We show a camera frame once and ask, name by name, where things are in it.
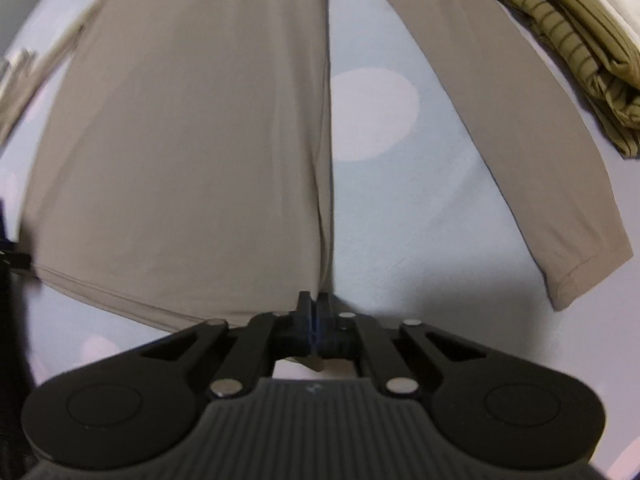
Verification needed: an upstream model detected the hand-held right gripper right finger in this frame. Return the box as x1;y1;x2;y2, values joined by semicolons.
315;291;490;401

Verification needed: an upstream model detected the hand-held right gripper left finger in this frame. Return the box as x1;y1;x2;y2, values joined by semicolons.
140;290;317;401

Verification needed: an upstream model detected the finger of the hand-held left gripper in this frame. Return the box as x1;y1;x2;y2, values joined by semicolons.
0;252;32;274

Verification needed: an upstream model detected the taupe long-sleeve shirt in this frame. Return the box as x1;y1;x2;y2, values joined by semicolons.
0;0;633;333

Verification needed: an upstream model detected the olive striped folded garment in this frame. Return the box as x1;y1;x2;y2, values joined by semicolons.
460;0;640;158

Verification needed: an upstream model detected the white folded garment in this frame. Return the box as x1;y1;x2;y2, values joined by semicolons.
520;0;640;61

